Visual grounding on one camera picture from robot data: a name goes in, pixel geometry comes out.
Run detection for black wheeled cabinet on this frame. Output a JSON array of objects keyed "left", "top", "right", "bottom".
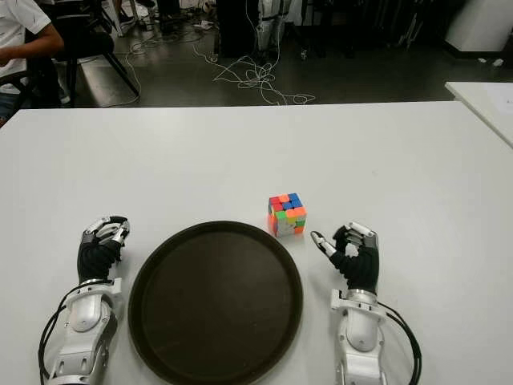
[{"left": 216, "top": 0, "right": 261, "bottom": 59}]

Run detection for thin white cable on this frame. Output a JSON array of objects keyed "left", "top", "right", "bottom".
[{"left": 123, "top": 34, "right": 164, "bottom": 83}]

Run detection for person in white shirt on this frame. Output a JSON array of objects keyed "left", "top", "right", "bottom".
[{"left": 0, "top": 0, "right": 65, "bottom": 121}]

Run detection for tangled white floor cable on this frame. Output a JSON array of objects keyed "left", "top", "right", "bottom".
[{"left": 192, "top": 39, "right": 317, "bottom": 106}]

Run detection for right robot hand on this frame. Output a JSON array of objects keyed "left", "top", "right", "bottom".
[{"left": 310, "top": 220, "right": 381, "bottom": 290}]

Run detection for white side table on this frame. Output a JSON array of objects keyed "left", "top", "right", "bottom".
[{"left": 444, "top": 81, "right": 513, "bottom": 149}]

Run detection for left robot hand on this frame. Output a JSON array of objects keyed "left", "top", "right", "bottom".
[{"left": 77, "top": 215, "right": 131, "bottom": 284}]

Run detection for black chair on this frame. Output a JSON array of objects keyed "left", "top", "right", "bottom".
[{"left": 23, "top": 0, "right": 141, "bottom": 107}]

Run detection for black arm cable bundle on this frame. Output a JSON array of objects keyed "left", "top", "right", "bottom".
[
  {"left": 38, "top": 282, "right": 87, "bottom": 385},
  {"left": 376, "top": 302, "right": 422, "bottom": 385}
]

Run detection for black folded metal stands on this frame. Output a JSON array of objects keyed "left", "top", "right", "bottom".
[{"left": 394, "top": 0, "right": 428, "bottom": 49}]

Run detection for black left arm cable bundle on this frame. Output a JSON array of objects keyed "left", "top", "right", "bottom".
[{"left": 38, "top": 282, "right": 87, "bottom": 385}]

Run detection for white cabinet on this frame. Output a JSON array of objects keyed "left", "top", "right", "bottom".
[{"left": 443, "top": 0, "right": 513, "bottom": 53}]

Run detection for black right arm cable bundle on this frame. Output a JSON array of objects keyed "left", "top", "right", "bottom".
[{"left": 376, "top": 302, "right": 422, "bottom": 385}]

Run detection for dark brown round plate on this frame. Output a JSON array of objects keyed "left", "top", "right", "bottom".
[{"left": 127, "top": 221, "right": 305, "bottom": 385}]

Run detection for multicoloured Rubik's cube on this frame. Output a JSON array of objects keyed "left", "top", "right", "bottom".
[{"left": 267, "top": 192, "right": 308, "bottom": 238}]

